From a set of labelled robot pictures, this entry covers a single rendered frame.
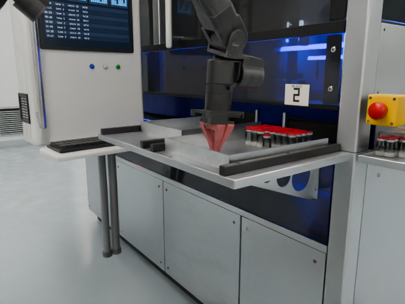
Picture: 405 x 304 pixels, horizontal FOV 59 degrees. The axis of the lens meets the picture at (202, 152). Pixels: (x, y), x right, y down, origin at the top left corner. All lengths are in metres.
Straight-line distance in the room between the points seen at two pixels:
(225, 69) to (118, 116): 0.96
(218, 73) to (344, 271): 0.65
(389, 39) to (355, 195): 0.41
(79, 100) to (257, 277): 0.98
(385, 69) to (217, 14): 0.52
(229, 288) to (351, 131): 0.82
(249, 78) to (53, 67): 0.93
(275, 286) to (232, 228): 0.25
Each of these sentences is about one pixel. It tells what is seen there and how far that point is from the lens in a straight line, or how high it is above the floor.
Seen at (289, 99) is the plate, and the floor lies 1.00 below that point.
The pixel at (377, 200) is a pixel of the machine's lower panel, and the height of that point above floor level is 0.72.
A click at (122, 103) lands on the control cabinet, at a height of 0.95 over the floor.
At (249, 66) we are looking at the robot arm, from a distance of 0.79.
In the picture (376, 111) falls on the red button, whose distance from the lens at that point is 0.91.
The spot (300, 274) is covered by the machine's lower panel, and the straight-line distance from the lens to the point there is 1.21.
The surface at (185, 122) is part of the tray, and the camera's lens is 1.38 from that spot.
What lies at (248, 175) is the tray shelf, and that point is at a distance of 0.72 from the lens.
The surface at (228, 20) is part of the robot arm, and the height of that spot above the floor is 1.18.
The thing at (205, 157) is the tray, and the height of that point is 0.90.
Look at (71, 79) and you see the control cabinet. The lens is 1.55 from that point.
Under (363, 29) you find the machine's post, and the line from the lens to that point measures 0.98.
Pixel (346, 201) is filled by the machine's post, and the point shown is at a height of 0.75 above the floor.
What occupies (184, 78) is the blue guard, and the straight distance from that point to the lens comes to 1.50.
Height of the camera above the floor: 1.08
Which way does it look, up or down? 12 degrees down
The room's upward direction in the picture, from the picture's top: straight up
